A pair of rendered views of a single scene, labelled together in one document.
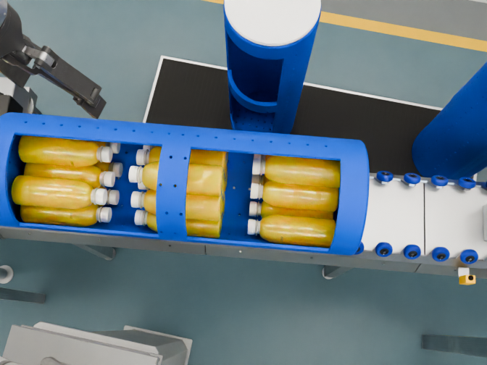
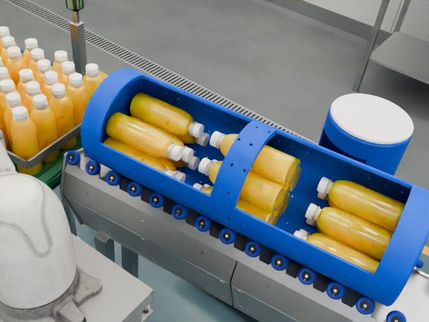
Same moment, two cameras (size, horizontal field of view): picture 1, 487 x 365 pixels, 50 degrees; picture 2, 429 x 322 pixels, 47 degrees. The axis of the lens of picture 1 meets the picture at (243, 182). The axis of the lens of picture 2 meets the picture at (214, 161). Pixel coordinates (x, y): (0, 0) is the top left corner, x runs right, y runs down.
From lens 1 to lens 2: 0.71 m
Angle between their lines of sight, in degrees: 35
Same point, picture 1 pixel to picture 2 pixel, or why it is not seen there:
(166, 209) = (233, 161)
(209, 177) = (281, 156)
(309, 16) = (400, 133)
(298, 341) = not seen: outside the picture
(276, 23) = (370, 128)
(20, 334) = not seen: hidden behind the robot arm
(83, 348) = (87, 252)
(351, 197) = (415, 212)
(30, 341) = not seen: hidden behind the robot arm
